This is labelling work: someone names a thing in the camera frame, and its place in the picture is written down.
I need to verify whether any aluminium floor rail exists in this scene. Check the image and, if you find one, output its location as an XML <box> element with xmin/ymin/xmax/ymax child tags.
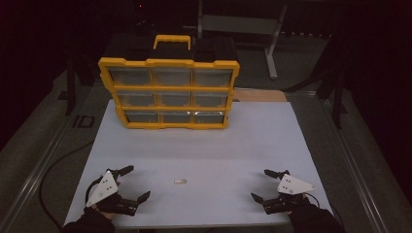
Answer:
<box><xmin>319</xmin><ymin>98</ymin><xmax>392</xmax><ymax>233</ymax></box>
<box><xmin>0</xmin><ymin>93</ymin><xmax>100</xmax><ymax>233</ymax></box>

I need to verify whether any grey metal desk frame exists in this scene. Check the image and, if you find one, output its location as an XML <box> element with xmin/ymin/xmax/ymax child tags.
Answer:
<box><xmin>196</xmin><ymin>0</ymin><xmax>290</xmax><ymax>81</ymax></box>

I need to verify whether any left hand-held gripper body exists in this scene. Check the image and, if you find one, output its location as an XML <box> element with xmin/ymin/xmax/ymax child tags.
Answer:
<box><xmin>86</xmin><ymin>168</ymin><xmax>139</xmax><ymax>217</ymax></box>

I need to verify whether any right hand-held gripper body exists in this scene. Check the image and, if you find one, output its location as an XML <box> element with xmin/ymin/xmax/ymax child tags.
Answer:
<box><xmin>262</xmin><ymin>173</ymin><xmax>318</xmax><ymax>216</ymax></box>

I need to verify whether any black metal stand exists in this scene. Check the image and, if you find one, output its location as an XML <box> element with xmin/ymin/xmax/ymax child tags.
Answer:
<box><xmin>64</xmin><ymin>57</ymin><xmax>79</xmax><ymax>117</ymax></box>
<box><xmin>283</xmin><ymin>32</ymin><xmax>349</xmax><ymax>130</ymax></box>

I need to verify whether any black floor cable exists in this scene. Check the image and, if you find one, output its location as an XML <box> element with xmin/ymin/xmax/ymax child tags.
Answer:
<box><xmin>38</xmin><ymin>141</ymin><xmax>95</xmax><ymax>231</ymax></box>

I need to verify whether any transparent plastic drawer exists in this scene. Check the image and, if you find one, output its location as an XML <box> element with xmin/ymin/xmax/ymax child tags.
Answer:
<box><xmin>193</xmin><ymin>110</ymin><xmax>225</xmax><ymax>124</ymax></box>

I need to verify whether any person's right hand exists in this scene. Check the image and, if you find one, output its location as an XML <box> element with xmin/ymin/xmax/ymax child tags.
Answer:
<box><xmin>285</xmin><ymin>203</ymin><xmax>309</xmax><ymax>216</ymax></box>

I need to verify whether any yellow black drawer organizer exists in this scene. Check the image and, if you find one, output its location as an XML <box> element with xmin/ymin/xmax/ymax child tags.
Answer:
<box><xmin>97</xmin><ymin>33</ymin><xmax>241</xmax><ymax>130</ymax></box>

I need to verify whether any person's left hand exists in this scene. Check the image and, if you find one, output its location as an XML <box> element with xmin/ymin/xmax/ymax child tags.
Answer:
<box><xmin>91</xmin><ymin>207</ymin><xmax>115</xmax><ymax>221</ymax></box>

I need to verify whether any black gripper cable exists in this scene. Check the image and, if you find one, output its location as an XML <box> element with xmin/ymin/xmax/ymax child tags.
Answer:
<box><xmin>304</xmin><ymin>192</ymin><xmax>323</xmax><ymax>209</ymax></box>
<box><xmin>85</xmin><ymin>176</ymin><xmax>110</xmax><ymax>206</ymax></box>

